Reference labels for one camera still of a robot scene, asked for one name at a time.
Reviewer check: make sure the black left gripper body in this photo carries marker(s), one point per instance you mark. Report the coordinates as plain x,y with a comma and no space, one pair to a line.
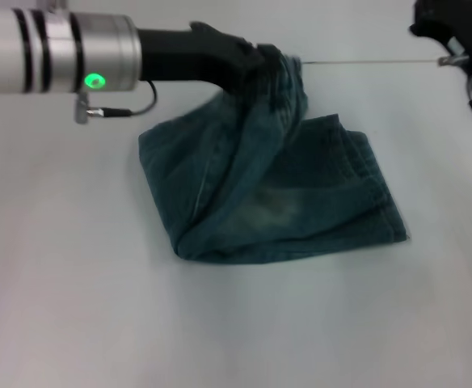
187,56

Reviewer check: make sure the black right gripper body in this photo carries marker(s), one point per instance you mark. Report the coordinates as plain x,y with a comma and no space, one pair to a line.
462,20

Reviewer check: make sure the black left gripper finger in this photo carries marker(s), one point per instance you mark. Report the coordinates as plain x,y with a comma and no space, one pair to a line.
272,58

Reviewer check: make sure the blue denim shorts with embroidery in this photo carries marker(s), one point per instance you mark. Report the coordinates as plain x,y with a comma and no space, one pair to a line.
260,202

